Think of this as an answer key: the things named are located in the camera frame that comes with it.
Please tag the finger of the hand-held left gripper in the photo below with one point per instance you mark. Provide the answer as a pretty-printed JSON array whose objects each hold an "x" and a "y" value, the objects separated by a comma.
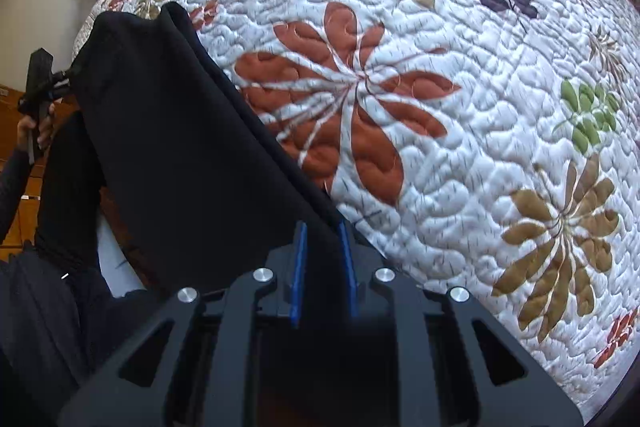
[
  {"x": 56, "y": 93},
  {"x": 61, "y": 76}
]

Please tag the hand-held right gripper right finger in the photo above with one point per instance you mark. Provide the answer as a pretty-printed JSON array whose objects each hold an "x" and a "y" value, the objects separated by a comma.
[{"x": 346, "y": 272}]

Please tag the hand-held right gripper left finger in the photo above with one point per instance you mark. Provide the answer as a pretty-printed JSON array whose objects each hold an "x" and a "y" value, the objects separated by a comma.
[{"x": 300, "y": 272}]

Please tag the black pants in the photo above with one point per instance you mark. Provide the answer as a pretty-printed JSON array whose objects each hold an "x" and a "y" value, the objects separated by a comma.
[{"x": 175, "y": 147}]

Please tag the person's left forearm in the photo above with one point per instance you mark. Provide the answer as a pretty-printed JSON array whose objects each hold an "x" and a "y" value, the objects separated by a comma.
[{"x": 12, "y": 192}]

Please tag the person's left hand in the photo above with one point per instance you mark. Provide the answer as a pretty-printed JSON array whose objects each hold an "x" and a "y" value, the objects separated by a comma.
[{"x": 44, "y": 129}]

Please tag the white floral quilt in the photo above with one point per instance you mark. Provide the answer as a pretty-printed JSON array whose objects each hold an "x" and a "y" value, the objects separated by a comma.
[{"x": 450, "y": 107}]

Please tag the person's dark clothing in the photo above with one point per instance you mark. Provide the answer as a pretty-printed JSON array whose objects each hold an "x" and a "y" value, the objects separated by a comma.
[{"x": 45, "y": 337}]

